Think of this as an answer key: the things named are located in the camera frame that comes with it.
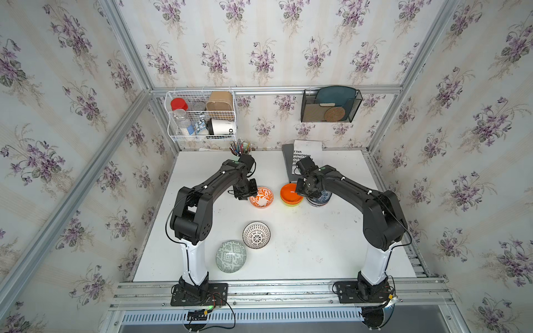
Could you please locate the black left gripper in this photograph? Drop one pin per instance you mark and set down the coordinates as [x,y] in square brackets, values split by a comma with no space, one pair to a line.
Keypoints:
[240,195]

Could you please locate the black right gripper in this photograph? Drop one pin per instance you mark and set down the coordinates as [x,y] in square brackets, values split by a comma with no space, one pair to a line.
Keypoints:
[313,193]

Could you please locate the dark rimmed blue floral bowl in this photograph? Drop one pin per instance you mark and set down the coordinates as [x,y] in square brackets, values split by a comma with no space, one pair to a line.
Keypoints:
[321,201]

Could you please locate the orange floral white bowl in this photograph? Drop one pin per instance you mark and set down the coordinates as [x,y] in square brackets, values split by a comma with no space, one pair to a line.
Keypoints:
[263,199]

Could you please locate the plain orange bowl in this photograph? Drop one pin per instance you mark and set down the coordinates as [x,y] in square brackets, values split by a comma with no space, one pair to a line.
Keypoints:
[288,193]

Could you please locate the brown white patterned bowl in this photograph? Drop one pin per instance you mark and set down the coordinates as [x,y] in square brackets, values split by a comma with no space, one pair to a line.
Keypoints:
[256,235]

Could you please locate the lime green bowl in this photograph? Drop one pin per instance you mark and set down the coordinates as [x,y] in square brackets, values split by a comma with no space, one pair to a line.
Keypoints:
[292,204]

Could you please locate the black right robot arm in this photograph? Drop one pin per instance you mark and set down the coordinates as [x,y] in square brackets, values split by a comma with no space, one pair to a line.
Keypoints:
[384,223]

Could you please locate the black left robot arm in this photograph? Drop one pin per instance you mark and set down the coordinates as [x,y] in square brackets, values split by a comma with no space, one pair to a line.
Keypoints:
[191,217]

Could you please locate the white book black lettering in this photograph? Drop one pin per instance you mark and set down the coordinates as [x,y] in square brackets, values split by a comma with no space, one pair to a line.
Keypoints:
[304,148]

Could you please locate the grey book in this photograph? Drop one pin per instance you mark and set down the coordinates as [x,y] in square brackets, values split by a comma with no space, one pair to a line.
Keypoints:
[288,152]

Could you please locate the pens in cup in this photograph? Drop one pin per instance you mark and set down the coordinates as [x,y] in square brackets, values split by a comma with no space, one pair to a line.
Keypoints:
[240,147]

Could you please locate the green grey patterned bowl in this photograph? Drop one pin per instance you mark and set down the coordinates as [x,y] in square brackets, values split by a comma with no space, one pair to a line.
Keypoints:
[231,256]

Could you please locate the white black cylinder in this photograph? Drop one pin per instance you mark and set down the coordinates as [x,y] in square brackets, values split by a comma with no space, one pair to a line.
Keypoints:
[219,127]

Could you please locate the round cork coaster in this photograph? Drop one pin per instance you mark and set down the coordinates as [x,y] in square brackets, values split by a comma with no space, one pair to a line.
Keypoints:
[334,114]

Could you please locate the clear plastic bottle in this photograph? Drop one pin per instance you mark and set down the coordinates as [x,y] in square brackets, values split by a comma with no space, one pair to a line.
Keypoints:
[183,122]

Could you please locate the teal plate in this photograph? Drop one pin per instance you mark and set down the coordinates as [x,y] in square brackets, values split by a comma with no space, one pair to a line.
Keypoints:
[341,96]

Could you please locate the red lid jar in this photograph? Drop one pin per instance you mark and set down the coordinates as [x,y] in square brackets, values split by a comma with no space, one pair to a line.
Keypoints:
[179,104]

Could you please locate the white ribbed vent strip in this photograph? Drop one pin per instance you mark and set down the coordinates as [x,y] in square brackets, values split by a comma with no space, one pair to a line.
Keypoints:
[245,316]

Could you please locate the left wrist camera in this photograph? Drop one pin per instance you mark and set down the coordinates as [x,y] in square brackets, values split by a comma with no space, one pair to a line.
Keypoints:
[249,162]

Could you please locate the black mesh wall holder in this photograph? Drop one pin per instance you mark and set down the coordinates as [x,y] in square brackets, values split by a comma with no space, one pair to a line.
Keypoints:
[312,112]

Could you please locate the white wire basket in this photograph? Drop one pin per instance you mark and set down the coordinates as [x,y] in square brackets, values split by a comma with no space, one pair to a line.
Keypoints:
[199,116]

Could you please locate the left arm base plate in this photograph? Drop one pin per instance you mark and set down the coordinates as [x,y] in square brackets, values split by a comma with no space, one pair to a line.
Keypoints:
[209,294]

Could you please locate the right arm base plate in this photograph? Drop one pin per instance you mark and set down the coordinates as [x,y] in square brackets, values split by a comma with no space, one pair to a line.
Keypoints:
[356,292]

